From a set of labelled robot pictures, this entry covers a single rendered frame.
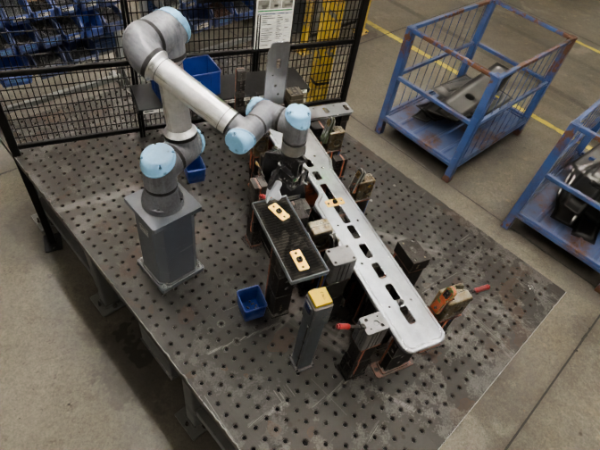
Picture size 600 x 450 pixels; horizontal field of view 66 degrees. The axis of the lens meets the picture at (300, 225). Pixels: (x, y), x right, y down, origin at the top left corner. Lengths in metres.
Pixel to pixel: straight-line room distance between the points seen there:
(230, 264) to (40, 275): 1.36
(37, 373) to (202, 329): 1.10
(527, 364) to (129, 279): 2.27
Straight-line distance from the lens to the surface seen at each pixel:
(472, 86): 4.20
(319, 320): 1.53
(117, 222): 2.29
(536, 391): 3.08
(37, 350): 2.83
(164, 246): 1.82
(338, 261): 1.64
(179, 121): 1.65
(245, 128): 1.31
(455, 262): 2.37
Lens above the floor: 2.38
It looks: 48 degrees down
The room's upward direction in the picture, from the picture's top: 11 degrees clockwise
